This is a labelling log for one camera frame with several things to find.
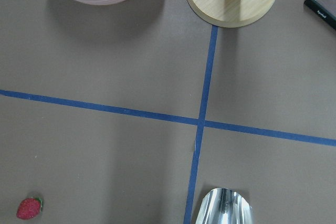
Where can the black framed tray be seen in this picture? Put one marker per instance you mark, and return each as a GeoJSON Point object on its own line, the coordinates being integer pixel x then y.
{"type": "Point", "coordinates": [325, 9]}

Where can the steel ice scoop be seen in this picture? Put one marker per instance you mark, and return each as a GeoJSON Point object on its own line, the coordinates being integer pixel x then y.
{"type": "Point", "coordinates": [226, 206]}

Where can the red strawberry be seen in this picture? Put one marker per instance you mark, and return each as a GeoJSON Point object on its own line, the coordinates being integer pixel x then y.
{"type": "Point", "coordinates": [29, 208]}

